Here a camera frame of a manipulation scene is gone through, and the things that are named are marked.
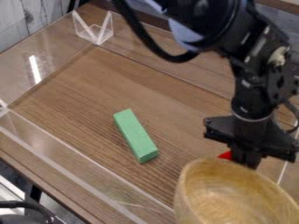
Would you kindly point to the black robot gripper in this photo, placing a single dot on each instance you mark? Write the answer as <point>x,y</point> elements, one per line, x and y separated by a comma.
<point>252,140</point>

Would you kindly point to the wooden bowl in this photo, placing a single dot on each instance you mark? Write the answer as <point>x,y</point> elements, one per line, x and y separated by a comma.
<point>219,192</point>

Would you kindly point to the red plush strawberry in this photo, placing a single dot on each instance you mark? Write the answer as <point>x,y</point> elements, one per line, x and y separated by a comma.
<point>225,155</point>

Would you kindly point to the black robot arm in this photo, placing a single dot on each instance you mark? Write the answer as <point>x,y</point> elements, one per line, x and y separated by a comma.
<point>232,29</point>

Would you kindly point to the green foam block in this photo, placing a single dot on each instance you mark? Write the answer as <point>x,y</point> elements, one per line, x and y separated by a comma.
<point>137,139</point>

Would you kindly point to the clear acrylic tray walls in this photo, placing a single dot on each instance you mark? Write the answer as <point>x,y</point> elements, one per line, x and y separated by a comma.
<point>63,86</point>

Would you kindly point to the clear acrylic corner bracket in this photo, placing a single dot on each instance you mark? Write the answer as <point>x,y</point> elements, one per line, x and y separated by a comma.
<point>93,33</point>

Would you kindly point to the black table leg bracket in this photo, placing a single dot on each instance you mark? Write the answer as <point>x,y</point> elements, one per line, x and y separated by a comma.
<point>32,196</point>

